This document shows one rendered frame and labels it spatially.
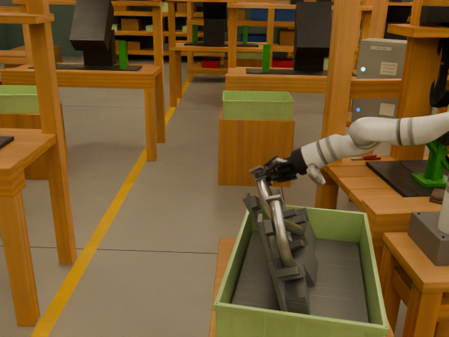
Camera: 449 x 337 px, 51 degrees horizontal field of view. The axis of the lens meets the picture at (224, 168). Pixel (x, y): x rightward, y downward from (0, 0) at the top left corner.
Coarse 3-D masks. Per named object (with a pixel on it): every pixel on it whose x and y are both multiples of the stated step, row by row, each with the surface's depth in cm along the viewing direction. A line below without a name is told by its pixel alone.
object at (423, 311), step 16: (384, 256) 175; (384, 272) 175; (400, 272) 168; (384, 288) 175; (400, 288) 165; (416, 288) 150; (384, 304) 177; (416, 304) 150; (432, 304) 149; (448, 304) 151; (416, 320) 151; (432, 320) 151; (448, 320) 153; (416, 336) 153; (432, 336) 153; (448, 336) 185
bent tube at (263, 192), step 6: (252, 168) 136; (258, 168) 135; (264, 168) 136; (252, 174) 137; (264, 180) 135; (258, 186) 134; (264, 186) 134; (258, 192) 134; (264, 192) 133; (264, 198) 132; (264, 204) 132; (270, 210) 132; (270, 216) 133; (288, 222) 139; (288, 228) 139; (294, 228) 142; (300, 228) 147; (300, 234) 148
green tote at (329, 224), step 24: (264, 216) 172; (312, 216) 168; (336, 216) 166; (360, 216) 164; (240, 240) 146; (360, 240) 166; (240, 264) 151; (216, 312) 117; (240, 312) 115; (264, 312) 113; (288, 312) 113; (384, 312) 114; (216, 336) 119; (240, 336) 118; (264, 336) 116; (288, 336) 115; (312, 336) 114; (336, 336) 112; (360, 336) 111; (384, 336) 110
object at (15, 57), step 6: (0, 0) 565; (6, 0) 565; (0, 6) 565; (6, 6) 568; (12, 6) 567; (18, 6) 567; (6, 12) 562; (12, 12) 562; (18, 12) 562; (0, 54) 594; (6, 54) 595; (12, 54) 596; (18, 54) 597; (24, 54) 598; (0, 60) 583; (6, 60) 583; (12, 60) 583; (18, 60) 582; (24, 60) 582; (0, 84) 645
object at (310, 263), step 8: (248, 200) 135; (256, 200) 135; (248, 208) 135; (256, 208) 135; (256, 216) 136; (256, 224) 136; (304, 248) 147; (296, 256) 144; (304, 256) 143; (312, 256) 150; (304, 264) 140; (312, 264) 147; (312, 272) 144; (312, 280) 141
